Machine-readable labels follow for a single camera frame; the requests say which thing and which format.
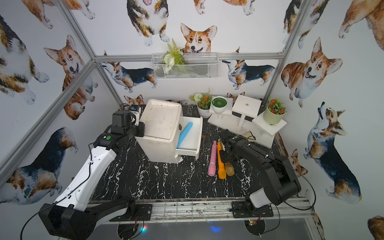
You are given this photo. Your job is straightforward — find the tan toy microphone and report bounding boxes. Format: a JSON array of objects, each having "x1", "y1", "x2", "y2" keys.
[{"x1": 225, "y1": 162, "x2": 235, "y2": 176}]

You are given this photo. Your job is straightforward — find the pink toy microphone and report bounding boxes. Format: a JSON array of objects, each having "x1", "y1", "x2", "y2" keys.
[{"x1": 208, "y1": 141, "x2": 217, "y2": 177}]

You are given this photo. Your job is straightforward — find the white three-drawer cabinet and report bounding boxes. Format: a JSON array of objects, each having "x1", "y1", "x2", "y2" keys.
[{"x1": 136, "y1": 99, "x2": 203, "y2": 164}]

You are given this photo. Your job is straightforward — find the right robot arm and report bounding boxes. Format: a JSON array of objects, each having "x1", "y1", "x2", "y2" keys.
[{"x1": 219, "y1": 130, "x2": 301, "y2": 209}]

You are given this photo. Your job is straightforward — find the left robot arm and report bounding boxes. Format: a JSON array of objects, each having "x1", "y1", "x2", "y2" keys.
[{"x1": 38, "y1": 122, "x2": 145, "y2": 240}]

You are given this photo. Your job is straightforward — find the blue toy microphone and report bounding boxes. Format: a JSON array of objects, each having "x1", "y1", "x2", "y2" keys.
[{"x1": 177, "y1": 122, "x2": 193, "y2": 149}]

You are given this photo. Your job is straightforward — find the white tiered display stand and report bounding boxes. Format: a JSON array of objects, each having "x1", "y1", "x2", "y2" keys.
[{"x1": 208, "y1": 95, "x2": 287, "y2": 148}]

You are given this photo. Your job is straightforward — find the white cup green inside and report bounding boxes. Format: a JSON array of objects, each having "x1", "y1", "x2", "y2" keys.
[{"x1": 212, "y1": 96, "x2": 228, "y2": 114}]

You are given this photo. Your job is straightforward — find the green pot red flowers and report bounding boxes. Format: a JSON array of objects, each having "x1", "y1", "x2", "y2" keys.
[{"x1": 263, "y1": 98, "x2": 287, "y2": 125}]

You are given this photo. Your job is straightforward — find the potted plant red white flowers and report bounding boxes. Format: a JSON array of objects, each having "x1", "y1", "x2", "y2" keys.
[{"x1": 190, "y1": 90, "x2": 212, "y2": 119}]

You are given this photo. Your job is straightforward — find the green fern with white flower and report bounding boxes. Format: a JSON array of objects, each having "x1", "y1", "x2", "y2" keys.
[{"x1": 163, "y1": 39, "x2": 185, "y2": 75}]

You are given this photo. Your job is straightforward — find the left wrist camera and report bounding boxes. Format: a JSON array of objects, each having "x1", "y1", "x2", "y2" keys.
[{"x1": 112, "y1": 105, "x2": 142, "y2": 128}]

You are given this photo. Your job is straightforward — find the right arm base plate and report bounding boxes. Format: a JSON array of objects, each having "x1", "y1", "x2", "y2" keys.
[{"x1": 229, "y1": 201, "x2": 274, "y2": 219}]

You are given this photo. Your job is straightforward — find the white wire wall basket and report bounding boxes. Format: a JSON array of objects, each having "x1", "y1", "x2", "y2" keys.
[{"x1": 151, "y1": 53, "x2": 219, "y2": 80}]

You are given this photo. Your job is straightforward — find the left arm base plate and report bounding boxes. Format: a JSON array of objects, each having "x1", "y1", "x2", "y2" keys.
[{"x1": 110, "y1": 204, "x2": 153, "y2": 222}]

